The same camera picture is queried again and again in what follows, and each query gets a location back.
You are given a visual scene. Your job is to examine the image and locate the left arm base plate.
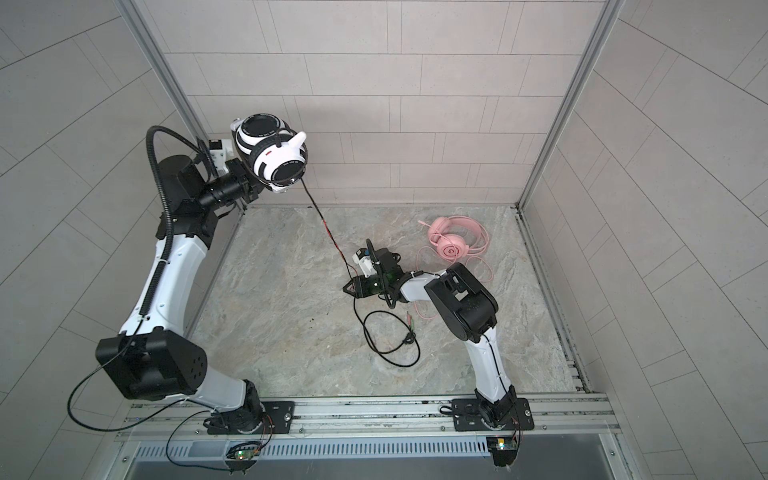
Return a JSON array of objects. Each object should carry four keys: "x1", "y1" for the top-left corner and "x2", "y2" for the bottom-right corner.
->
[{"x1": 203, "y1": 400, "x2": 296, "y2": 436}]

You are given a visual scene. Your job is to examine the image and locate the circuit board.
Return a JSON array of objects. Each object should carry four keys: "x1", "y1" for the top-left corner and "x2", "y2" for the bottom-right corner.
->
[
  {"x1": 486, "y1": 437, "x2": 520, "y2": 467},
  {"x1": 225, "y1": 441, "x2": 263, "y2": 462}
]

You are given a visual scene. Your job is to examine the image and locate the aluminium left corner post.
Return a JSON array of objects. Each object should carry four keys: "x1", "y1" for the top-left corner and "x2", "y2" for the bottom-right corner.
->
[{"x1": 115, "y1": 0, "x2": 209, "y2": 142}]

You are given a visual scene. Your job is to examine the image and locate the left circuit board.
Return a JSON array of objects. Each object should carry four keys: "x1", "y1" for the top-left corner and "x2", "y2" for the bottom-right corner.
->
[{"x1": 225, "y1": 441, "x2": 263, "y2": 462}]

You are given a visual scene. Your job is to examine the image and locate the aluminium right corner post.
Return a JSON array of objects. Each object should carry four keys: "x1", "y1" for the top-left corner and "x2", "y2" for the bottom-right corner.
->
[{"x1": 517, "y1": 0, "x2": 624, "y2": 212}]

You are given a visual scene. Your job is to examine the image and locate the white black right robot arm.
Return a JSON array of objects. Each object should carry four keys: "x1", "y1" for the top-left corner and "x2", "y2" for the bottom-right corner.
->
[{"x1": 343, "y1": 243, "x2": 526, "y2": 429}]

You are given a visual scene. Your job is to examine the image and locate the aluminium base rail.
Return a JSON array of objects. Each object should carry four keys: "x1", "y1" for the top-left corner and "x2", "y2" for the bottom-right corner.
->
[{"x1": 105, "y1": 393, "x2": 621, "y2": 442}]

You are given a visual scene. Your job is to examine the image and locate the black red braided headphone cable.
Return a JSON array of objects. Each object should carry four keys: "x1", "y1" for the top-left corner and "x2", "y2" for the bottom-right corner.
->
[{"x1": 298, "y1": 178, "x2": 422, "y2": 369}]

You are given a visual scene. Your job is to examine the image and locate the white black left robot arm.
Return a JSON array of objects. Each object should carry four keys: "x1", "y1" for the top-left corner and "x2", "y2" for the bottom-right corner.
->
[{"x1": 95, "y1": 125, "x2": 266, "y2": 434}]

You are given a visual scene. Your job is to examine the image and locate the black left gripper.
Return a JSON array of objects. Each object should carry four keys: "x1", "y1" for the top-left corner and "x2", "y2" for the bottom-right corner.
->
[{"x1": 192, "y1": 164, "x2": 276, "y2": 216}]

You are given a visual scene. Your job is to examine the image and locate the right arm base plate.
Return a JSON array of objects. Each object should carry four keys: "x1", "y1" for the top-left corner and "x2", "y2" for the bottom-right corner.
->
[{"x1": 440, "y1": 397, "x2": 535, "y2": 432}]

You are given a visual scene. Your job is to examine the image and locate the right circuit board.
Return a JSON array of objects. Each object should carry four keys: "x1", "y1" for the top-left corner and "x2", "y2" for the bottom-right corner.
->
[{"x1": 486, "y1": 437, "x2": 520, "y2": 467}]

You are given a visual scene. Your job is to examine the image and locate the pink headphones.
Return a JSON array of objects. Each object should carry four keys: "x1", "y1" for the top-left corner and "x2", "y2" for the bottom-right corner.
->
[{"x1": 419, "y1": 215, "x2": 490, "y2": 261}]

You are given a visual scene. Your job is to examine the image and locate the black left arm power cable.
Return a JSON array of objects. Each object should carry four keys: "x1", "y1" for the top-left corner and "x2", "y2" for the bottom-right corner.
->
[{"x1": 65, "y1": 335, "x2": 271, "y2": 473}]

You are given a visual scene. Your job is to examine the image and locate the aluminium corner post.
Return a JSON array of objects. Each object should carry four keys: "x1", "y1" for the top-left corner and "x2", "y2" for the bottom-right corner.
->
[
  {"x1": 517, "y1": 0, "x2": 624, "y2": 212},
  {"x1": 115, "y1": 0, "x2": 209, "y2": 142}
]

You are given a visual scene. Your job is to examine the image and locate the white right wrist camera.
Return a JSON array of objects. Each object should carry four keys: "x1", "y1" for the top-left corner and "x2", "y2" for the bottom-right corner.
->
[{"x1": 353, "y1": 248, "x2": 377, "y2": 278}]

